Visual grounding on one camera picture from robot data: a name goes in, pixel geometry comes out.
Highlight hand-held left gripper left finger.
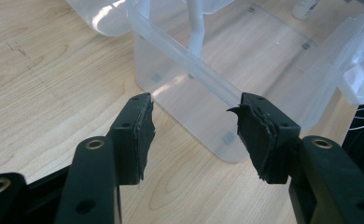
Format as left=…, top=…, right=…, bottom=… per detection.
left=105, top=91, right=157, bottom=187

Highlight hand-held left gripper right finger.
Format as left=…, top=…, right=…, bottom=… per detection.
left=226, top=91, right=302, bottom=185

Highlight clear plastic storage box base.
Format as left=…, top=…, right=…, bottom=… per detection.
left=125, top=0, right=364, bottom=164

